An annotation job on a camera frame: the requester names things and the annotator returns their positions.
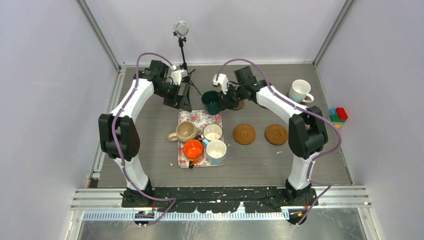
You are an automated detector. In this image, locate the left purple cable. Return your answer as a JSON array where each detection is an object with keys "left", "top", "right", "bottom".
[{"left": 111, "top": 52, "right": 177, "bottom": 227}]

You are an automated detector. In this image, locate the purple cable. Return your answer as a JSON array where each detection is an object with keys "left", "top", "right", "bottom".
[
  {"left": 111, "top": 52, "right": 177, "bottom": 227},
  {"left": 216, "top": 58, "right": 343, "bottom": 227}
]

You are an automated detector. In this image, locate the floral serving tray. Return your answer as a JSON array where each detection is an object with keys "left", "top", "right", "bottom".
[{"left": 177, "top": 110, "right": 226, "bottom": 169}]

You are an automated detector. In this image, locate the dark brown wooden coaster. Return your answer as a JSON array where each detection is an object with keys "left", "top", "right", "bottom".
[{"left": 233, "top": 100, "right": 245, "bottom": 111}]

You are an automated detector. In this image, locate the white mug brown rim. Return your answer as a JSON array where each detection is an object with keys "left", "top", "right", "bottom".
[{"left": 202, "top": 123, "right": 223, "bottom": 141}]

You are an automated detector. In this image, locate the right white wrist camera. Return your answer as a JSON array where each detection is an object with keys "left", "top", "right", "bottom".
[{"left": 212, "top": 73, "right": 229, "bottom": 95}]

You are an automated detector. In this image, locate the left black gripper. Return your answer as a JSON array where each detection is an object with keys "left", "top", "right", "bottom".
[{"left": 155, "top": 82, "right": 192, "bottom": 112}]

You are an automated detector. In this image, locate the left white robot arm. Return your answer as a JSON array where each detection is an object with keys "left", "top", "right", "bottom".
[{"left": 98, "top": 60, "right": 191, "bottom": 207}]

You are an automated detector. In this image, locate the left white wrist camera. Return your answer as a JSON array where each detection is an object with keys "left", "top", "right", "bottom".
[{"left": 170, "top": 65, "right": 188, "bottom": 86}]

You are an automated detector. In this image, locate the colourful toy block stack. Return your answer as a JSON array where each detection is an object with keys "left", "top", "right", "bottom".
[{"left": 329, "top": 107, "right": 349, "bottom": 129}]

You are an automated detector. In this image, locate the beige mug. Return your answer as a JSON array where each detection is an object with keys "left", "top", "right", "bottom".
[{"left": 168, "top": 121, "right": 199, "bottom": 144}]

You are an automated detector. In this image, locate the white light blue mug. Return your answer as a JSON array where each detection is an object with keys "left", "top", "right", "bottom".
[{"left": 202, "top": 139, "right": 227, "bottom": 166}]

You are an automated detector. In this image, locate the dark green mug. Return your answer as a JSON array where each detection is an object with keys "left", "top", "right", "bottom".
[{"left": 201, "top": 90, "right": 221, "bottom": 115}]

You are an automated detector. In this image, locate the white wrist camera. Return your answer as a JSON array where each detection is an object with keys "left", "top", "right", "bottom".
[
  {"left": 212, "top": 73, "right": 229, "bottom": 95},
  {"left": 170, "top": 65, "right": 188, "bottom": 86}
]

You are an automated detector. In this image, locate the white mug blue base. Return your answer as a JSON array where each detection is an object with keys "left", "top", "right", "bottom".
[{"left": 288, "top": 79, "right": 315, "bottom": 104}]

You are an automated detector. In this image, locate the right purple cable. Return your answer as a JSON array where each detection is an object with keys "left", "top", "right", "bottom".
[{"left": 216, "top": 58, "right": 343, "bottom": 227}]

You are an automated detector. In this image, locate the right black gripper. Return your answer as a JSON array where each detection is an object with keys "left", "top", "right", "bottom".
[{"left": 219, "top": 82, "right": 246, "bottom": 110}]

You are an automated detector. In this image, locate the microphone on black tripod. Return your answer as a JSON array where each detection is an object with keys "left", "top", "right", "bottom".
[{"left": 173, "top": 20, "right": 202, "bottom": 95}]

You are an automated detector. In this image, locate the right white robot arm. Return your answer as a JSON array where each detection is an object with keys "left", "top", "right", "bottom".
[{"left": 212, "top": 66, "right": 328, "bottom": 205}]

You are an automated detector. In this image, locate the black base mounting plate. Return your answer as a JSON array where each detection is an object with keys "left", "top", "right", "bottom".
[{"left": 120, "top": 186, "right": 317, "bottom": 214}]

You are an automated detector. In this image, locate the orange mug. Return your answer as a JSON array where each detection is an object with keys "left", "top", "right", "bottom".
[{"left": 183, "top": 139, "right": 204, "bottom": 169}]

